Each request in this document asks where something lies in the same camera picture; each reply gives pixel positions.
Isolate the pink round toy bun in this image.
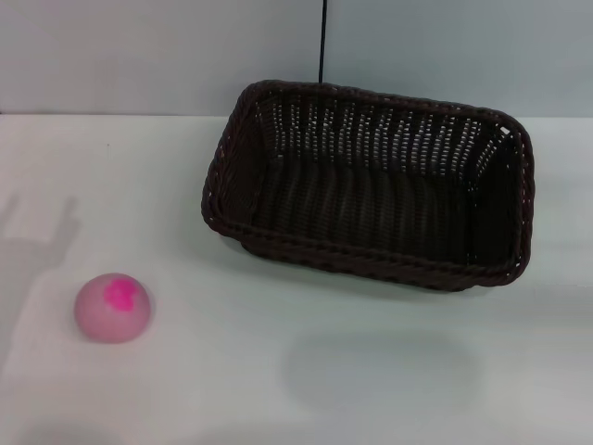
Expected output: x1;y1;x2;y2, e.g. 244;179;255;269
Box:
73;272;155;345

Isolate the thin black wall strip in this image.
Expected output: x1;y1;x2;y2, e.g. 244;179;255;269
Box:
317;0;327;85

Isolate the dark brown woven basket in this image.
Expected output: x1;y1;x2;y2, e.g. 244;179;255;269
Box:
199;79;536;293

